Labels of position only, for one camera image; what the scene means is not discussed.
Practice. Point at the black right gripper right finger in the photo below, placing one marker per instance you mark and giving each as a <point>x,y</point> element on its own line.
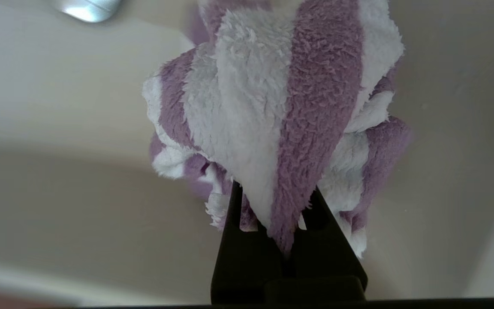
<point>328,257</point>

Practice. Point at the purple white striped towel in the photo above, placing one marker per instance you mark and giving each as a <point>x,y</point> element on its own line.
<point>264,107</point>

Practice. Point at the chrome sink drain stopper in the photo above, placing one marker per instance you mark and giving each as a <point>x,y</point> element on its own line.
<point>88,8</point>

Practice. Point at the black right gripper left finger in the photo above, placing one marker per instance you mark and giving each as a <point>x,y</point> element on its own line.
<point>242,266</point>

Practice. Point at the beige sink basin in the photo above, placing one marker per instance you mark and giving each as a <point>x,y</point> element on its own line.
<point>58,171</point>

